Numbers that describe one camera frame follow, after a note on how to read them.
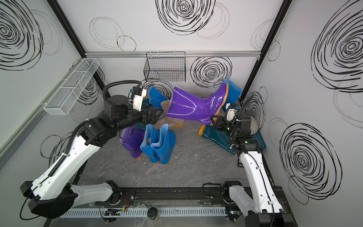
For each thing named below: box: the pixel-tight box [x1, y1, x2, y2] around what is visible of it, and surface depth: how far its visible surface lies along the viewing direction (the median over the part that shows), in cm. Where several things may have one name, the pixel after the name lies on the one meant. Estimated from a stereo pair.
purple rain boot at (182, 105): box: [166, 82, 230, 125], surface depth 72 cm
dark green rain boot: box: [198, 124, 236, 155], surface depth 96 cm
